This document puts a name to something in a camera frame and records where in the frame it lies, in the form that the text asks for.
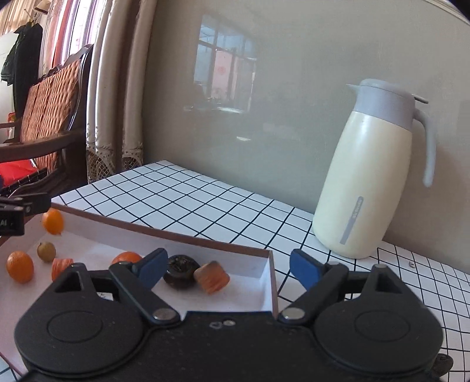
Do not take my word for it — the orange mandarin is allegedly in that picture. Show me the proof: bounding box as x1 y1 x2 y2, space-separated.
111 251 142 265
41 208 65 236
6 251 35 284

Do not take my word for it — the brown cardboard box white inside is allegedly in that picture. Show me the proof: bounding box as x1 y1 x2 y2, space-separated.
0 203 280 376

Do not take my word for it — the black white checkered tablecloth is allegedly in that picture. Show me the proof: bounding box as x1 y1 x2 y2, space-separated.
0 160 470 382

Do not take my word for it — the cream thermos jug grey lid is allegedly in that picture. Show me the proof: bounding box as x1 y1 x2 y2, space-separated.
312 78 437 258

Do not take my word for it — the wooden chair woven orange back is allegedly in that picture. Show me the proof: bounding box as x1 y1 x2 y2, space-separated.
0 44 94 199

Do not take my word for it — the beige lace-trimmed curtain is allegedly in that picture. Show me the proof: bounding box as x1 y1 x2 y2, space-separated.
48 0 158 184

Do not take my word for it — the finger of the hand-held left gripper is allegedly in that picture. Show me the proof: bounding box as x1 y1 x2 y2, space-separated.
0 193 51 215

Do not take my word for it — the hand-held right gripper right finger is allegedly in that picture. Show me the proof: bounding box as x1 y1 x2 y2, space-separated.
278 249 405 326

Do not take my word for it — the black hanging jacket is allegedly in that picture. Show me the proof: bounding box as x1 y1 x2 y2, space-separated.
0 22 44 116

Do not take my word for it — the red cloth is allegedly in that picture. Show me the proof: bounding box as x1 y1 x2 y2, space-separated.
0 160 35 186

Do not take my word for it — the small brown longan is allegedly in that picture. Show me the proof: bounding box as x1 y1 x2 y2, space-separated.
37 242 57 263

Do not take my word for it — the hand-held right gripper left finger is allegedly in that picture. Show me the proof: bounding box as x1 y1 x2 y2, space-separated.
54 248 181 326

